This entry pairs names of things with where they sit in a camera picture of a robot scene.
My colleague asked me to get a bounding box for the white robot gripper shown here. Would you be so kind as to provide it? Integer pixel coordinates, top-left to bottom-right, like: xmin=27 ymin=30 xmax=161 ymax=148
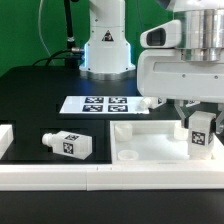
xmin=137 ymin=49 xmax=224 ymax=134

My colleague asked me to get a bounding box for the white square tabletop part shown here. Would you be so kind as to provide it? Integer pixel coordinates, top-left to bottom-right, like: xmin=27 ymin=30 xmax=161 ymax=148
xmin=110 ymin=120 xmax=224 ymax=165

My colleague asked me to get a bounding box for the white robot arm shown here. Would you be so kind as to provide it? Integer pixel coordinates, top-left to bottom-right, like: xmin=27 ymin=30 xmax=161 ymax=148
xmin=80 ymin=0 xmax=224 ymax=133

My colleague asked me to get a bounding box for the white U-shaped obstacle fence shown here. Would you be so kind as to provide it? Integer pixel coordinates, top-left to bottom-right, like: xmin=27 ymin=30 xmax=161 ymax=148
xmin=0 ymin=123 xmax=224 ymax=192

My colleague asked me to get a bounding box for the white marker tag plate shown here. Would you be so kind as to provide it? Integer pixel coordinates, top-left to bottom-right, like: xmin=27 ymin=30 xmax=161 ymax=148
xmin=60 ymin=96 xmax=149 ymax=114

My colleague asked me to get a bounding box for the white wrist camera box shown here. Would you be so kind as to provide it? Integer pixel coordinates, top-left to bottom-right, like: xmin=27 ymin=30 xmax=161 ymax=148
xmin=140 ymin=20 xmax=182 ymax=49

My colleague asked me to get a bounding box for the black cable bundle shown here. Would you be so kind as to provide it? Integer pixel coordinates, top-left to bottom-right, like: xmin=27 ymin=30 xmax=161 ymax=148
xmin=31 ymin=0 xmax=85 ymax=68

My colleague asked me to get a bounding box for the white hanging cable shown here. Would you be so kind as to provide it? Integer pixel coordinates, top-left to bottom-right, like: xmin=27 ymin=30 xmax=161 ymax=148
xmin=37 ymin=0 xmax=56 ymax=58

